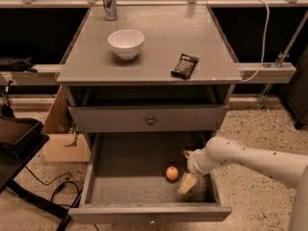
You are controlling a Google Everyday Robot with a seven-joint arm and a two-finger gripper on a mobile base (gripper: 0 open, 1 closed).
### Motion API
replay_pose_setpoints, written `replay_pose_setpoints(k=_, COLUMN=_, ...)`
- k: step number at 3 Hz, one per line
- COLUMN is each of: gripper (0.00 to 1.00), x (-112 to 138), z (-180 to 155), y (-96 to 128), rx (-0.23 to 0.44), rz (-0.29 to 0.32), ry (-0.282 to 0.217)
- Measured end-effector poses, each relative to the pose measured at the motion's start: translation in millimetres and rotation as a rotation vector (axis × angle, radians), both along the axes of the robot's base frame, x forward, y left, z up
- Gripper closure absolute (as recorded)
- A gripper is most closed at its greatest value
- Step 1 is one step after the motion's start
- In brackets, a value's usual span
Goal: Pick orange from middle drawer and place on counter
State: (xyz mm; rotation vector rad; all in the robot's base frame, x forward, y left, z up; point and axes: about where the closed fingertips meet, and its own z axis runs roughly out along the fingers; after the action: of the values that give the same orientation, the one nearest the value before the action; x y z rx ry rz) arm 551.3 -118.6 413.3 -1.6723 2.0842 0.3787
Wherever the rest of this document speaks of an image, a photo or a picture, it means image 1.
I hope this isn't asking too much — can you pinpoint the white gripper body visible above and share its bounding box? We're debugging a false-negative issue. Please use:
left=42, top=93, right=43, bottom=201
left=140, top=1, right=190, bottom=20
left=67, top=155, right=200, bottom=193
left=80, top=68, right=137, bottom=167
left=187, top=149, right=206, bottom=177

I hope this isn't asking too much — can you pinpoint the small orange fruit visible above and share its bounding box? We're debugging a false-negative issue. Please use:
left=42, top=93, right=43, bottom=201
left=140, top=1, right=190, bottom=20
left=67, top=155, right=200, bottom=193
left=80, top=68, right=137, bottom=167
left=166, top=166, right=179, bottom=181

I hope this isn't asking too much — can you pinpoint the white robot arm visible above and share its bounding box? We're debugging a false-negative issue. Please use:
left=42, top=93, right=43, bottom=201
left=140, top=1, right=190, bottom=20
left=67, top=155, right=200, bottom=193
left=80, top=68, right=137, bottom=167
left=178, top=137, right=308, bottom=231

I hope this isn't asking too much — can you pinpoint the open grey middle drawer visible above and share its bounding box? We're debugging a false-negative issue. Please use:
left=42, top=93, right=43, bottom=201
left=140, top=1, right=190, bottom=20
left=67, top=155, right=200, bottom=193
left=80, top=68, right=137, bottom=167
left=69, top=132, right=232, bottom=224

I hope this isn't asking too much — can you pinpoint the grey wooden drawer cabinet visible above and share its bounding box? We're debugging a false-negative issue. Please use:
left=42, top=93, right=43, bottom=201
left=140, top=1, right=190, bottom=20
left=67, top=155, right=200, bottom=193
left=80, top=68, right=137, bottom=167
left=58, top=5, right=241, bottom=134

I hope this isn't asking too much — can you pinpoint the closed grey top drawer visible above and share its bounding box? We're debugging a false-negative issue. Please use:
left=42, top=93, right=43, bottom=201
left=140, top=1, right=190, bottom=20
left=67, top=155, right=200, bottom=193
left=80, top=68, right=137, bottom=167
left=68, top=105, right=227, bottom=133

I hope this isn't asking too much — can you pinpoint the black snack bar packet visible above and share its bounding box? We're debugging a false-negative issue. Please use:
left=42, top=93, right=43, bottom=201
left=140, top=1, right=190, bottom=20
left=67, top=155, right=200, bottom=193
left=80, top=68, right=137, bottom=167
left=170, top=54, right=199, bottom=80

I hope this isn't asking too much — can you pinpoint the white ceramic bowl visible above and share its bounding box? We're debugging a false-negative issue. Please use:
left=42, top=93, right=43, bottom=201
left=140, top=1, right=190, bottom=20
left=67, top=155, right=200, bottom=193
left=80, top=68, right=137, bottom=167
left=108, top=29, right=144, bottom=60

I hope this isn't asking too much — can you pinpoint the cardboard box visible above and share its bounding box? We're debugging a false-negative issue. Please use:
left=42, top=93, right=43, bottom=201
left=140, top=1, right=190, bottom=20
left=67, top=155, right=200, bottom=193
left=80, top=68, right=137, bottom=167
left=43, top=87, right=90, bottom=163

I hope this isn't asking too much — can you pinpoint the black chair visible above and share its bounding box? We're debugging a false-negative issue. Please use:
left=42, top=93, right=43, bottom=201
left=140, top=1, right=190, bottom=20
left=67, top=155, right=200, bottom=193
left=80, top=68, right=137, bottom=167
left=0, top=105, right=70, bottom=231

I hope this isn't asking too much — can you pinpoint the silver drink can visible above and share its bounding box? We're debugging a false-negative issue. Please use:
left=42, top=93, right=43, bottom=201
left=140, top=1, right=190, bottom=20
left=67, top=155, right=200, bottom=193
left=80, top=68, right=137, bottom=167
left=103, top=0, right=117, bottom=21

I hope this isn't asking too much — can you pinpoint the metal rail frame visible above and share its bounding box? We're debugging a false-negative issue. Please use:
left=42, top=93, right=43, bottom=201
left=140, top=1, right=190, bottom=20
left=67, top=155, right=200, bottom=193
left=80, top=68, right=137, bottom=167
left=1, top=1, right=295, bottom=106

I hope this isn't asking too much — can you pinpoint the white hanging cable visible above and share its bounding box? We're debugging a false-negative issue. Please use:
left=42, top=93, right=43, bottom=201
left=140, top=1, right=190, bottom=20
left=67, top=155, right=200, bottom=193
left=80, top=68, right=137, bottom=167
left=240, top=0, right=270, bottom=83

